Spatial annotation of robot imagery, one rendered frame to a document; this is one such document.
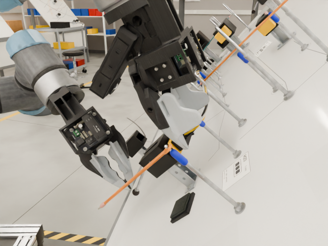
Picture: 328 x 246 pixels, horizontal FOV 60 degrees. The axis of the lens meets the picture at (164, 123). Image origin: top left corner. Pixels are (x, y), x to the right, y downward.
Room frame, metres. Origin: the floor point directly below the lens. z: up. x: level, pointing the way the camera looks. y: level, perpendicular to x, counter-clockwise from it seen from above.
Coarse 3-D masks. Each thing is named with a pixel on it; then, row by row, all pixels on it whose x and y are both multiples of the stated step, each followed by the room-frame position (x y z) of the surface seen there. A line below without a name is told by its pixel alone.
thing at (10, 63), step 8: (0, 16) 5.42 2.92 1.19; (0, 24) 5.26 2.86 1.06; (0, 32) 5.11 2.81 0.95; (8, 32) 5.25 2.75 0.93; (0, 40) 4.94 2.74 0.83; (0, 48) 4.93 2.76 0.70; (0, 56) 4.90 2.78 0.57; (8, 56) 5.05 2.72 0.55; (0, 64) 4.86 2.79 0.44; (8, 64) 5.01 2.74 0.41; (0, 72) 5.47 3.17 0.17
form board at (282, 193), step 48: (288, 0) 0.94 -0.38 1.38; (288, 48) 0.56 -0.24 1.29; (240, 96) 0.56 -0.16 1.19; (192, 144) 0.56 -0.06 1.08; (240, 144) 0.38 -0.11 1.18; (288, 144) 0.28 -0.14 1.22; (144, 192) 0.57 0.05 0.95; (240, 192) 0.27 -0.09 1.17; (288, 192) 0.22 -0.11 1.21; (144, 240) 0.36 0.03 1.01; (192, 240) 0.26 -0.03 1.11; (240, 240) 0.21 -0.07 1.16; (288, 240) 0.17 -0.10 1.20
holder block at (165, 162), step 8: (160, 136) 0.42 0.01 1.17; (152, 144) 0.43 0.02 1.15; (160, 144) 0.39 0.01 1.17; (152, 152) 0.39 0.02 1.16; (160, 152) 0.38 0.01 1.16; (168, 152) 0.38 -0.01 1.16; (144, 160) 0.40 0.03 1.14; (160, 160) 0.39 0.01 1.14; (168, 160) 0.38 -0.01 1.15; (176, 160) 0.38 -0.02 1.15; (152, 168) 0.39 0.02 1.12; (160, 168) 0.39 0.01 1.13; (168, 168) 0.39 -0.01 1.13
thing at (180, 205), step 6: (192, 192) 0.36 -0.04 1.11; (180, 198) 0.36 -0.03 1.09; (186, 198) 0.34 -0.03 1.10; (192, 198) 0.35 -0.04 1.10; (180, 204) 0.34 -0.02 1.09; (186, 204) 0.33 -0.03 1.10; (174, 210) 0.34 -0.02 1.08; (180, 210) 0.33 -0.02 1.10; (186, 210) 0.32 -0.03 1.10; (174, 216) 0.33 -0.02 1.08; (180, 216) 0.32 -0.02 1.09; (174, 222) 0.33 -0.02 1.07
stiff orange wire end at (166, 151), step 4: (168, 148) 0.25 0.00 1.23; (164, 152) 0.25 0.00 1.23; (160, 156) 0.26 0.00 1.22; (152, 160) 0.27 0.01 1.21; (156, 160) 0.26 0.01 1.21; (148, 164) 0.27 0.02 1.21; (152, 164) 0.27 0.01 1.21; (144, 168) 0.27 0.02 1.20; (140, 172) 0.28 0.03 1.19; (136, 176) 0.28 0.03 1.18; (132, 180) 0.28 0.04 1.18; (124, 184) 0.29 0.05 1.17; (128, 184) 0.29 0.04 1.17; (120, 188) 0.29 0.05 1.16; (116, 192) 0.30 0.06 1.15; (112, 196) 0.30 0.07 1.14; (108, 200) 0.30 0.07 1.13; (104, 204) 0.31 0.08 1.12
